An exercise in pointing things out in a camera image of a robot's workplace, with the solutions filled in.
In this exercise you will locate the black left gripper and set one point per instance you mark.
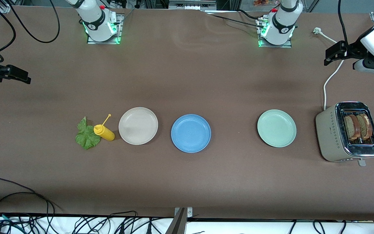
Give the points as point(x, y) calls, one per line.
point(355, 49)

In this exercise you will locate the brown bread slice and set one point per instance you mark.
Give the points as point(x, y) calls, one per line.
point(367, 126)
point(349, 126)

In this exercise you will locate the green lettuce leaf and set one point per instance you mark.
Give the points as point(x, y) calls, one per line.
point(86, 138)

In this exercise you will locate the yellow squeeze bottle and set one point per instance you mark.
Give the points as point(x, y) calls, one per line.
point(105, 133)

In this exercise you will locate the blue plate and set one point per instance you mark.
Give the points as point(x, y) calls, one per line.
point(191, 133)

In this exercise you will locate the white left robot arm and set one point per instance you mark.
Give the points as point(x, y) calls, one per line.
point(281, 22)

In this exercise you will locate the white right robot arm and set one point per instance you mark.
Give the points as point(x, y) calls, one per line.
point(94, 19)

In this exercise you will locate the light green plate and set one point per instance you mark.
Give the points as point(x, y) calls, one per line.
point(276, 128)

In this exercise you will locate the beige plate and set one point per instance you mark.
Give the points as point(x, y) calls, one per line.
point(138, 126)

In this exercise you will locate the beige chrome toaster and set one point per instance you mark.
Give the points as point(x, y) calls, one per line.
point(328, 130)

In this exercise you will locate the orange snack packet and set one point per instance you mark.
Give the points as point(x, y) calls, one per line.
point(261, 2)

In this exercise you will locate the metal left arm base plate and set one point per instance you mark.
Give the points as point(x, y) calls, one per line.
point(287, 46)

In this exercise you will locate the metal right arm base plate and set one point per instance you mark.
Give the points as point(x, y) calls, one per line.
point(120, 32)

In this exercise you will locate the grey metal frame block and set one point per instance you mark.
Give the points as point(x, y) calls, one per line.
point(190, 5)

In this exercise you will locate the metal table edge bracket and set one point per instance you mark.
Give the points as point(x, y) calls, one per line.
point(180, 221)

